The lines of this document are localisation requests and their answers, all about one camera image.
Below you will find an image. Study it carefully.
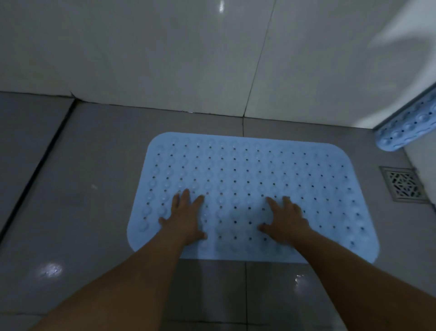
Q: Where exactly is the person's left hand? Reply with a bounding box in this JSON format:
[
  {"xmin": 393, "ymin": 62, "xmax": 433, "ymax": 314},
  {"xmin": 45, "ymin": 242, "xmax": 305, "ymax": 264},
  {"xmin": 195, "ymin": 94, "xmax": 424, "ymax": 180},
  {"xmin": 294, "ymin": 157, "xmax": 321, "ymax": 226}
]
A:
[{"xmin": 158, "ymin": 189, "xmax": 208, "ymax": 243}]

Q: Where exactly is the person's right hand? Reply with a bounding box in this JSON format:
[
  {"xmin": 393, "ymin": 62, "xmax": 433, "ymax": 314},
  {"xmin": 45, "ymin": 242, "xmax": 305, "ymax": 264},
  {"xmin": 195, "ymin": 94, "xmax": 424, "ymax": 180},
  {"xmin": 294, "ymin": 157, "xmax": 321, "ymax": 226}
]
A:
[{"xmin": 258, "ymin": 196, "xmax": 313, "ymax": 245}]

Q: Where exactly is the blue perforated bath mat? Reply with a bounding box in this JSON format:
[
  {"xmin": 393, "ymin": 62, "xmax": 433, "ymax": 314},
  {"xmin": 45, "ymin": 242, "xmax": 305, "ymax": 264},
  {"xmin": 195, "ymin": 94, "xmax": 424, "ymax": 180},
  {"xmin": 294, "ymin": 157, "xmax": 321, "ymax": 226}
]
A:
[{"xmin": 126, "ymin": 132, "xmax": 380, "ymax": 264}]

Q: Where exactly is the person's left forearm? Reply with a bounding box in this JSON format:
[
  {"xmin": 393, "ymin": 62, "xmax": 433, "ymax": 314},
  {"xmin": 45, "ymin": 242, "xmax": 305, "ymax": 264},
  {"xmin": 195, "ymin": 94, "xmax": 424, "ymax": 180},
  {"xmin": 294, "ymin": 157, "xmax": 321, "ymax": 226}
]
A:
[{"xmin": 30, "ymin": 235, "xmax": 193, "ymax": 331}]

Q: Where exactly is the person's right forearm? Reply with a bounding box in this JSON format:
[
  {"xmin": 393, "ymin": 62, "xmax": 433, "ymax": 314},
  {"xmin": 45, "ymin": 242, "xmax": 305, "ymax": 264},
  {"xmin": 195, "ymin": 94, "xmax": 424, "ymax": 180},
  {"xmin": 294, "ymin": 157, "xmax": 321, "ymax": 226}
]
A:
[{"xmin": 286, "ymin": 229, "xmax": 436, "ymax": 331}]

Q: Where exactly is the metal floor drain grate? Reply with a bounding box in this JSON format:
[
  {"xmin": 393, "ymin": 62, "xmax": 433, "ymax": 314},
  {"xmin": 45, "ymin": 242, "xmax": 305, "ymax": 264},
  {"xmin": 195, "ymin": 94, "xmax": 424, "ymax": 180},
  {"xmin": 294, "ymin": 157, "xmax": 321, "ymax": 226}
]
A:
[{"xmin": 379, "ymin": 166, "xmax": 430, "ymax": 205}]

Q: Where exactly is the rolled blue bath mat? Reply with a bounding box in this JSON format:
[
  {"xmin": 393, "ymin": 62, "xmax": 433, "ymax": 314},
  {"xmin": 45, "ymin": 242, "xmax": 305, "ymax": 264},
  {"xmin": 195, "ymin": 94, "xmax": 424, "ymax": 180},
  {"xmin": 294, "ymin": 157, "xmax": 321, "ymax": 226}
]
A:
[{"xmin": 374, "ymin": 83, "xmax": 436, "ymax": 153}]

